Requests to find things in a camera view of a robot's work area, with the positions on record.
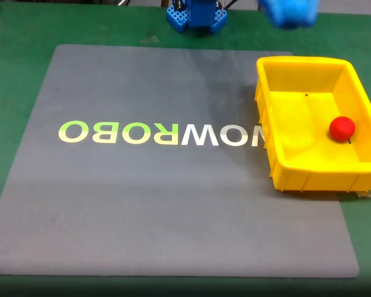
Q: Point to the red ball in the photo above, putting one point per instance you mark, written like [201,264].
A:
[342,128]

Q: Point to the wooden leg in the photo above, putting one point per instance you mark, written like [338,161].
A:
[164,3]

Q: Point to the yellow plastic bin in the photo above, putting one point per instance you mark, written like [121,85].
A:
[300,130]

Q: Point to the grey NOWROBO mat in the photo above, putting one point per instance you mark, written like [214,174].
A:
[142,201]

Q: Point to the clear plastic scrap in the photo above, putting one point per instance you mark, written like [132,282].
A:
[369,194]

